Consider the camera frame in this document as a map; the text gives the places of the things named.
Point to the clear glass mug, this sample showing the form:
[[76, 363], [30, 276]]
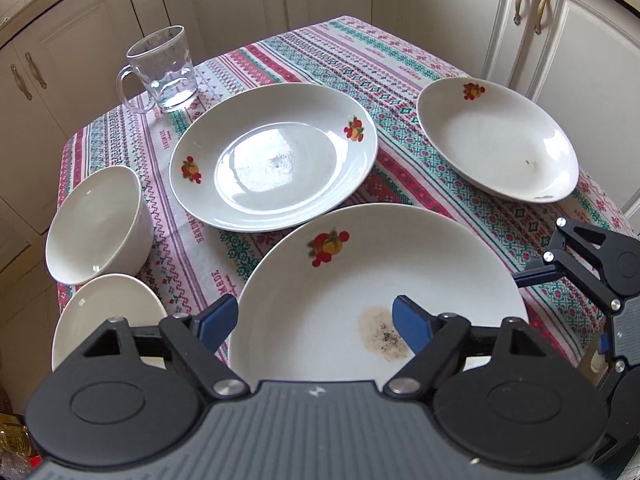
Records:
[[165, 70]]

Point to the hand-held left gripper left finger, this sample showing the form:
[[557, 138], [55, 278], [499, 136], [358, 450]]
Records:
[[220, 317]]

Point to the large stained white fruit-print plate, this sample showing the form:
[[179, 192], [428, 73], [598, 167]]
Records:
[[350, 285]]

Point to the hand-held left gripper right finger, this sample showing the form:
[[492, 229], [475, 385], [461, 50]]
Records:
[[407, 320]]

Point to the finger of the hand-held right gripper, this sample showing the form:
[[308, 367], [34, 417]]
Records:
[[618, 366], [535, 277]]

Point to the yellow plastic packet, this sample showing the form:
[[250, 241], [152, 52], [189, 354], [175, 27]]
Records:
[[12, 432]]

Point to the shallow white bowl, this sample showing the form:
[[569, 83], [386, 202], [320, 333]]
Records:
[[100, 305]]

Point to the deep white bowl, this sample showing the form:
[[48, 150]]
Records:
[[95, 220]]

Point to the deep white fruit-print plate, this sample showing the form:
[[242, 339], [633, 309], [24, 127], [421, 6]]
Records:
[[500, 135]]

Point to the patterned striped tablecloth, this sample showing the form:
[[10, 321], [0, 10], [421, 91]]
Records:
[[400, 60]]

